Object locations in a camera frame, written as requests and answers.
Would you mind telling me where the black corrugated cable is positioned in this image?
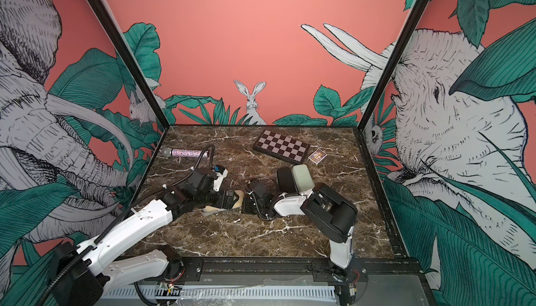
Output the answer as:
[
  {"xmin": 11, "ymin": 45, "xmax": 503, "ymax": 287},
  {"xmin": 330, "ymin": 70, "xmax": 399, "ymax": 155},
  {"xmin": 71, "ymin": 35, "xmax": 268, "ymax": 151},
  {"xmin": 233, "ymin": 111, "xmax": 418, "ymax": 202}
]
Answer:
[{"xmin": 35, "ymin": 144, "xmax": 216, "ymax": 306}]

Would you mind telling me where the black frame post left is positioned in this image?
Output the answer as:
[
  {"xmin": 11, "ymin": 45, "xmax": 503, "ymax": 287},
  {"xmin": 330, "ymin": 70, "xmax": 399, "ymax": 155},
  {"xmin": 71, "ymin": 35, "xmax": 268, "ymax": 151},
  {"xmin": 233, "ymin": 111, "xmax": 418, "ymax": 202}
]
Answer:
[{"xmin": 87, "ymin": 0, "xmax": 170, "ymax": 130}]

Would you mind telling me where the folding chess board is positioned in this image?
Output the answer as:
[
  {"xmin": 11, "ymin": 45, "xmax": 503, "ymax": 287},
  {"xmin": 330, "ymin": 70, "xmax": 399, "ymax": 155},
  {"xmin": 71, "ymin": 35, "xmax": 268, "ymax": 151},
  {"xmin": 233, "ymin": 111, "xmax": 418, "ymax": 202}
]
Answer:
[{"xmin": 253, "ymin": 130, "xmax": 311, "ymax": 165}]

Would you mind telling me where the black zippered umbrella case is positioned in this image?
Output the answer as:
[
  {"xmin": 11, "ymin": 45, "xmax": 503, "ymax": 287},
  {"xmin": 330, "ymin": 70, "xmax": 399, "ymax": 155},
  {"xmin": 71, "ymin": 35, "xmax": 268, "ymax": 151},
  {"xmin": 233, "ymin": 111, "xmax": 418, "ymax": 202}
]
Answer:
[{"xmin": 276, "ymin": 167, "xmax": 298, "ymax": 194}]

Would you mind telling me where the black frame post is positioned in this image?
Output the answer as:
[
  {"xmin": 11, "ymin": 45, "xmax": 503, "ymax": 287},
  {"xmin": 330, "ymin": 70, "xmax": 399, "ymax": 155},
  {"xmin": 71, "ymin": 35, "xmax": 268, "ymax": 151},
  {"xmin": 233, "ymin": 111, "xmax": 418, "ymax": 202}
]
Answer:
[
  {"xmin": 356, "ymin": 0, "xmax": 445, "ymax": 130},
  {"xmin": 87, "ymin": 0, "xmax": 170, "ymax": 130}
]

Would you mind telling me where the purple card box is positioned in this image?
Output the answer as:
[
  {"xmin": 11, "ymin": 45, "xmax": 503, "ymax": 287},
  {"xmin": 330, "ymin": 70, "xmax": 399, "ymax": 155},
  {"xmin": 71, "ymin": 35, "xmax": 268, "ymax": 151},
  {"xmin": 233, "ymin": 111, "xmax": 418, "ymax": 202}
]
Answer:
[{"xmin": 308, "ymin": 148, "xmax": 327, "ymax": 165}]

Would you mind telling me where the black frame post right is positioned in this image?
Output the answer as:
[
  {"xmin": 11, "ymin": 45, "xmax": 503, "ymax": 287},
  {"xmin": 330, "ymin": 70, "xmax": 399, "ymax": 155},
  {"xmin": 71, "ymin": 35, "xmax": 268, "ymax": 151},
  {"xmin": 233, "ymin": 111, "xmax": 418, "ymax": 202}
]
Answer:
[{"xmin": 356, "ymin": 0, "xmax": 445, "ymax": 130}]

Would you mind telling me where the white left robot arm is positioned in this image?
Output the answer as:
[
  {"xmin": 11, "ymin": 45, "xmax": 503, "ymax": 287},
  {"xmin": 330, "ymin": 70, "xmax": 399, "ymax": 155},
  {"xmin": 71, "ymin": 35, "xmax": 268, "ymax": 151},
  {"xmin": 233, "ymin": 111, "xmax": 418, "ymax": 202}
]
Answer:
[{"xmin": 38, "ymin": 165, "xmax": 239, "ymax": 305}]

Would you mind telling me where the purple glitter microphone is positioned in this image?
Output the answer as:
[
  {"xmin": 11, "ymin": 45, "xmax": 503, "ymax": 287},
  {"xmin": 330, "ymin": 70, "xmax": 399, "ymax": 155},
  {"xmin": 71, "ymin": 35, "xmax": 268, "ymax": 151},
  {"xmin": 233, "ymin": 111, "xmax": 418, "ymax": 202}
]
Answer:
[{"xmin": 161, "ymin": 147, "xmax": 202, "ymax": 158}]

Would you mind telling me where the white perforated strip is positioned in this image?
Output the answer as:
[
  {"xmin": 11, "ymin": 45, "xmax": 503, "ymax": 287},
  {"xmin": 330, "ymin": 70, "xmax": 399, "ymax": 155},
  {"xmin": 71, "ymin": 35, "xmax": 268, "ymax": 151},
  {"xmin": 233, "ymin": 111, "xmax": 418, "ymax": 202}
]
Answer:
[{"xmin": 98, "ymin": 284, "xmax": 337, "ymax": 301}]

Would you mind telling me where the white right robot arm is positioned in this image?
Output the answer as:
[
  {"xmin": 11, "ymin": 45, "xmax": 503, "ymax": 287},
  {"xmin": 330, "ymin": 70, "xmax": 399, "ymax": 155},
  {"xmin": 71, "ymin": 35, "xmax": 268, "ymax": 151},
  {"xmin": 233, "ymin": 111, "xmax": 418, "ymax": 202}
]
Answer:
[{"xmin": 247, "ymin": 179, "xmax": 357, "ymax": 269}]

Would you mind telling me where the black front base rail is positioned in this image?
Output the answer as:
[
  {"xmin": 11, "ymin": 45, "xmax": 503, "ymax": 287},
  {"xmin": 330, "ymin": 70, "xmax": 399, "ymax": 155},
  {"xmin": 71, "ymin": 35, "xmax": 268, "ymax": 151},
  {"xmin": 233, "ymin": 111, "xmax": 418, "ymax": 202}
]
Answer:
[{"xmin": 178, "ymin": 257, "xmax": 422, "ymax": 284}]

